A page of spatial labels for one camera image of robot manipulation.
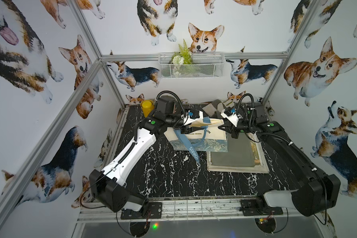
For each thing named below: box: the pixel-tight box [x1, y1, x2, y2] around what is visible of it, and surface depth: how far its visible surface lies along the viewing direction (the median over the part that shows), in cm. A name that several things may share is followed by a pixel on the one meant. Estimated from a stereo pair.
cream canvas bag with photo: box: [206, 132, 270, 174], surface depth 88 cm
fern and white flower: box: [172, 38, 194, 77], surface depth 85 cm
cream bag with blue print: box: [163, 116, 229, 165], surface depth 83 cm
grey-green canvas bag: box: [210, 131, 256, 168], surface depth 90 cm
